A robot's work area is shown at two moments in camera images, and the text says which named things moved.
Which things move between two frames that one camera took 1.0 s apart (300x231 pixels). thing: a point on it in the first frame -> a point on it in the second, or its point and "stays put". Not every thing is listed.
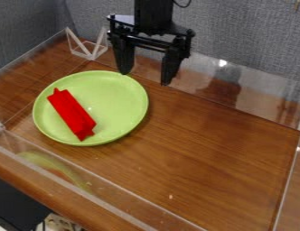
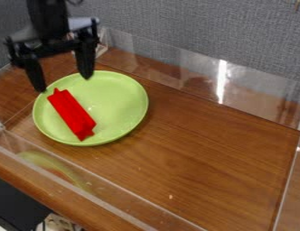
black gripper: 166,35 -> 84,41
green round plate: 112,97 stays put
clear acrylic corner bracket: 81,50 stays put
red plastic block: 71,114 stays put
